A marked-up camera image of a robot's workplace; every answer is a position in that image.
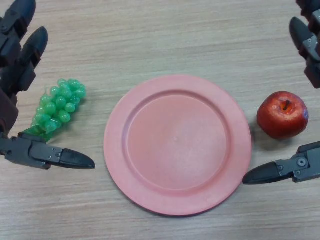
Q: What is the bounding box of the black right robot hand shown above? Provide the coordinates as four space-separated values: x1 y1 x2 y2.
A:
242 0 320 186

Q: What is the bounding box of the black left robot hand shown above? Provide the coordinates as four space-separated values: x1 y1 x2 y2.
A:
0 0 96 171

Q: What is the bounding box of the green grape bunch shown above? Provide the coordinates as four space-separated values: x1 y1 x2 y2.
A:
23 78 87 143

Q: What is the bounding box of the pink round plate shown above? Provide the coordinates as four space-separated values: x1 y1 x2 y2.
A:
103 74 253 216

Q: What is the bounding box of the red apple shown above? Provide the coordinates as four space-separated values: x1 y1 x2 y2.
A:
256 91 309 140

